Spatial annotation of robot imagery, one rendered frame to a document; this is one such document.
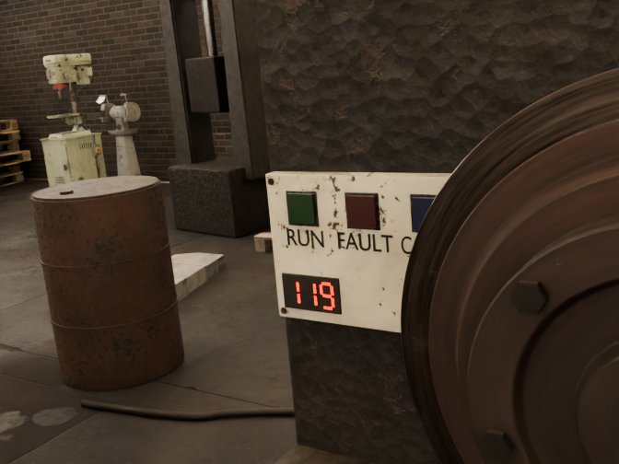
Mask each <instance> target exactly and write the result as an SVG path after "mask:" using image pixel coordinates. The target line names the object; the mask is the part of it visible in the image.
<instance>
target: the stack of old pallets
mask: <svg viewBox="0 0 619 464"><path fill-rule="evenodd" d="M0 123H5V124H6V130H1V126H0V130H1V131H0V183H3V182H7V181H8V180H7V177H8V176H13V179H12V181H13V182H9V183H6V184H2V185H0V188H1V187H5V186H8V185H12V184H16V183H19V182H22V181H24V176H23V175H22V174H21V173H23V171H21V169H20V165H19V163H21V162H26V161H30V160H31V159H30V154H29V153H30V151H29V150H24V151H19V144H18V141H19V140H21V137H20V135H19V133H20V132H19V130H18V122H17V119H15V120H1V121H0ZM13 130H15V131H13ZM5 134H7V136H8V141H6V140H4V139H5ZM3 145H8V146H7V149H8V150H9V151H3V149H4V148H3ZM12 155H18V159H11V160H9V156H12ZM4 166H8V169H9V171H8V172H5V171H4Z"/></svg>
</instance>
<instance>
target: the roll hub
mask: <svg viewBox="0 0 619 464"><path fill-rule="evenodd" d="M520 280H526V281H536V282H540V283H541V285H542V286H543V289H544V290H545V292H546V294H547V295H548V296H549V299H548V300H547V302H546V303H545V305H544V306H543V309H542V310H541V312H540V313H539V314H538V315H533V314H525V313H519V312H518V310H517V309H516V307H515V305H514V303H513V302H512V300H511V298H510V295H511V294H512V292H513V291H514V289H515V287H516V286H517V284H518V282H519V281H520ZM467 401H468V409H469V415H470V420H471V425H472V429H473V434H474V438H475V441H476V444H477V446H478V448H479V451H480V453H481V456H482V458H483V461H484V463H485V464H619V213H616V214H612V215H607V216H604V217H601V218H598V219H596V220H593V221H590V222H588V223H586V224H584V225H582V226H579V227H576V228H575V229H573V230H571V231H569V232H567V233H565V234H564V235H563V236H561V237H560V238H558V239H556V240H554V241H553V242H552V243H550V244H549V245H548V246H546V247H545V248H544V249H542V250H541V251H540V252H539V253H537V254H536V255H535V256H534V257H533V258H532V259H531V260H530V261H528V262H527V263H526V264H525V265H524V266H523V267H522V268H521V269H520V270H518V271H517V272H516V273H515V274H514V275H513V276H512V277H511V278H510V279H509V280H508V281H507V282H506V284H505V285H504V286H503V287H502V288H501V289H500V291H499V292H498V293H497V295H496V296H495V298H494V299H493V301H492V302H491V304H490V305H489V307H488V308H487V310H486V312H485V314H484V315H483V317H482V320H481V322H480V324H479V326H478V329H477V331H476V333H475V336H474V339H473V345H472V348H471V352H470V357H469V363H468V370H467ZM488 428H489V429H493V430H497V431H502V432H506V434H507V436H508V438H509V440H510V442H511V444H512V445H513V446H514V447H513V449H512V450H511V452H510V453H509V455H508V456H507V458H506V459H505V461H504V462H499V461H494V460H491V459H487V458H486V457H485V455H484V453H483V451H482V450H481V448H480V447H479V445H478V443H479V441H480V440H481V438H482V437H483V435H484V434H485V432H486V431H487V429H488Z"/></svg>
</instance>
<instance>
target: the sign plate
mask: <svg viewBox="0 0 619 464"><path fill-rule="evenodd" d="M450 175H451V173H382V172H306V171H274V172H271V173H267V174H266V175H265V177H266V186H267V195H268V204H269V214H270V223H271V232H272V241H273V251H274V268H275V278H276V287H277V296H278V306H279V315H280V316H283V317H290V318H296V319H308V320H316V321H322V322H329V323H335V324H342V325H348V326H355V327H361V328H368V329H374V330H382V331H394V332H401V306H402V295H403V282H404V277H405V273H406V268H407V264H408V261H409V257H410V254H411V250H412V247H413V245H414V242H415V238H416V235H417V233H418V230H414V227H413V210H412V197H429V198H436V196H437V194H438V192H439V191H440V189H441V188H442V186H443V185H444V183H445V182H446V180H447V179H448V178H449V176H450ZM287 193H311V194H313V197H314V207H315V218H316V224H315V225H307V224H290V223H289V216H288V207H287V197H286V194H287ZM346 195H370V196H375V197H376V211H377V225H378V227H377V228H370V227H354V226H348V221H347V209H346ZM321 282H324V283H330V285H323V286H322V294H320V284H321ZM297 283H298V284H299V291H297ZM313 284H315V285H316V294H315V293H313ZM331 286H333V296H332V298H334V307H333V310H330V309H324V307H332V298H329V297H323V296H322V295H330V294H331ZM298 294H300V303H298ZM314 296H316V297H317V304H318V306H316V305H315V303H314Z"/></svg>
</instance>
